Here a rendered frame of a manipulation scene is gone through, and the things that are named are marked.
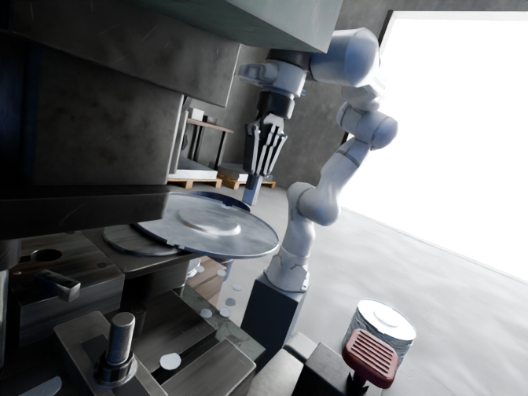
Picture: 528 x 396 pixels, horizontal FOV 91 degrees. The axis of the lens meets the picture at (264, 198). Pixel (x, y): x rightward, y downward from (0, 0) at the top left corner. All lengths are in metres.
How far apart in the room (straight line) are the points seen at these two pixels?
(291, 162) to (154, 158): 5.06
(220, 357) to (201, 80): 0.32
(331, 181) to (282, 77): 0.48
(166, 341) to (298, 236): 0.66
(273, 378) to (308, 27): 0.44
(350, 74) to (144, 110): 0.39
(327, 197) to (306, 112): 4.51
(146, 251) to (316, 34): 0.32
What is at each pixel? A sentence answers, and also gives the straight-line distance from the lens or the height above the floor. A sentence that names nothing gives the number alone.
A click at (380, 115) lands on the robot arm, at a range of 0.93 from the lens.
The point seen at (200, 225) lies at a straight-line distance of 0.48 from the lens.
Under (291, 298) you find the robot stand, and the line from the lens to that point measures 1.00.
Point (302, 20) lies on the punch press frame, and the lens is 0.24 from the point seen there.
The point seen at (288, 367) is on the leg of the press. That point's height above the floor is 0.64.
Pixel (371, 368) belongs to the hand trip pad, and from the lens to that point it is 0.38.
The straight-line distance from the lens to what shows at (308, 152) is 5.18.
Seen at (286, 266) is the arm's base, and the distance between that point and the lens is 0.99.
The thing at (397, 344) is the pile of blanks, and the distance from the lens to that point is 1.55.
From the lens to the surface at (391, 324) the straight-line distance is 1.59.
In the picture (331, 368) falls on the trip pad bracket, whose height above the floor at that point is 0.70.
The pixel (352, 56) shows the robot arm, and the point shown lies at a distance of 0.56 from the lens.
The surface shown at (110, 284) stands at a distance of 0.35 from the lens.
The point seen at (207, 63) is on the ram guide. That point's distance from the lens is 0.29.
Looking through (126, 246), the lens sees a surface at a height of 0.78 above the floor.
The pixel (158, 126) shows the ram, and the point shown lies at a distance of 0.29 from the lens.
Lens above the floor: 0.98
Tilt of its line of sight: 14 degrees down
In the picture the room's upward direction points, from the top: 17 degrees clockwise
